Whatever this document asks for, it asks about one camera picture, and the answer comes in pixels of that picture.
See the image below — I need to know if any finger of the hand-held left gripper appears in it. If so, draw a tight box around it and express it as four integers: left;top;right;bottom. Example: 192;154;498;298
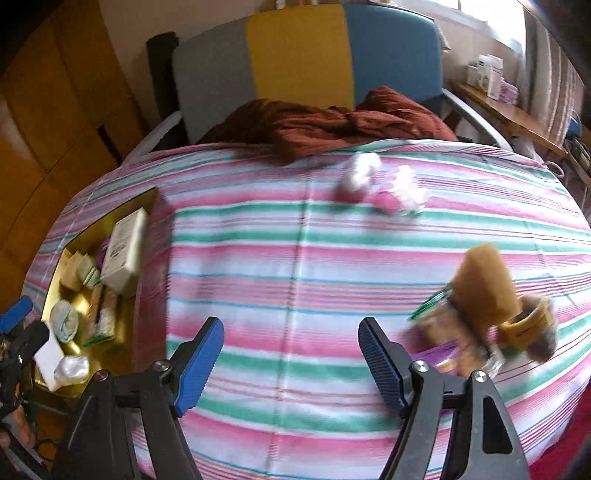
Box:
0;296;34;330

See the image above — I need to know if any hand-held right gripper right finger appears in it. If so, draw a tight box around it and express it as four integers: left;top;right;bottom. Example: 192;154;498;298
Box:
358;316;532;480

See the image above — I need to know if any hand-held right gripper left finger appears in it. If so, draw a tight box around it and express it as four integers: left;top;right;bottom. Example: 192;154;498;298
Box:
51;316;225;480

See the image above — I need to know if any white block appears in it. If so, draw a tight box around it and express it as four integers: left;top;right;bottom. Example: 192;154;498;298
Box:
33;333;65;387

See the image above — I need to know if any white blue sock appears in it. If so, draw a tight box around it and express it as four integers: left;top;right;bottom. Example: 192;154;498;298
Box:
49;300;80;343

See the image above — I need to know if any pale yellow sponge block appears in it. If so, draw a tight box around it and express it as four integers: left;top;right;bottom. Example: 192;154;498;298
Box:
60;251;86;291

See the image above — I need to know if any clear snack packet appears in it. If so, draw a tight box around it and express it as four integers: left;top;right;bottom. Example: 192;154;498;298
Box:
409;286;504;379

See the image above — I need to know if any green white long box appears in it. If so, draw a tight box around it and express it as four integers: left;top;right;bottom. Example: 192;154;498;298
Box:
83;286;121;347

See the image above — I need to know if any gold metal tray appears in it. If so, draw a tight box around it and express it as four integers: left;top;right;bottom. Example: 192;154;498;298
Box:
41;186;174;400

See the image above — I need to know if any white carton box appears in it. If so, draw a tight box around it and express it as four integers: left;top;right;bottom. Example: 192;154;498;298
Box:
99;208;149;294

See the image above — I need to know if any orange sponge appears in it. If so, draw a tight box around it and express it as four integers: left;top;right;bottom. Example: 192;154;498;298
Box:
450;244;520;342

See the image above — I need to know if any yellow grey sock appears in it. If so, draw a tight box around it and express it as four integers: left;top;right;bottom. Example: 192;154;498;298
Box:
496;295;557;363

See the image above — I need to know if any pink white plastic bag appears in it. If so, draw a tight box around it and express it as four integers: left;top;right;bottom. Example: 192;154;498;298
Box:
373;164;428;217

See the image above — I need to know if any white plastic bag ball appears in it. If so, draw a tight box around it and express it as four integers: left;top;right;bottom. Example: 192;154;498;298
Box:
333;151;383;204

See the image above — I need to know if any striped tablecloth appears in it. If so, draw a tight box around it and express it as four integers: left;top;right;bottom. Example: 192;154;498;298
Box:
23;138;591;480

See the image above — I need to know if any wooden wardrobe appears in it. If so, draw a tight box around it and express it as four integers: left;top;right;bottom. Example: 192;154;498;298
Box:
0;0;148;301

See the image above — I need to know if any red cloth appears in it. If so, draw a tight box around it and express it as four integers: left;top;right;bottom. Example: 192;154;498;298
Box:
531;383;591;480

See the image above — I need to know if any maroon blanket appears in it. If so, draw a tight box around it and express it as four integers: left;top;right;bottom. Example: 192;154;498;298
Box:
198;85;458;164

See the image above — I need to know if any wooden side table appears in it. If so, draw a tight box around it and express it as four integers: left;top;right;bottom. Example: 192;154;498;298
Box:
450;78;568;158

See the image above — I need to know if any cluttered storage rack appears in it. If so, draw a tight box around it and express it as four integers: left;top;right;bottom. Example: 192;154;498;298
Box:
566;111;591;185

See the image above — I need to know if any grey yellow blue chair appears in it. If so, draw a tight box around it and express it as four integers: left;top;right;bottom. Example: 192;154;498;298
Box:
122;2;513;162

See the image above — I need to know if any patterned curtain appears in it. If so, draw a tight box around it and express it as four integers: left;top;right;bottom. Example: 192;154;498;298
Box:
522;9;585;139

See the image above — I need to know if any window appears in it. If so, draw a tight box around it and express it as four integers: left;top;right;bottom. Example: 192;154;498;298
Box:
388;0;527;51

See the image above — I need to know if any black post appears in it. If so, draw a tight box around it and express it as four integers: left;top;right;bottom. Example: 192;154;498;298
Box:
147;31;181;139

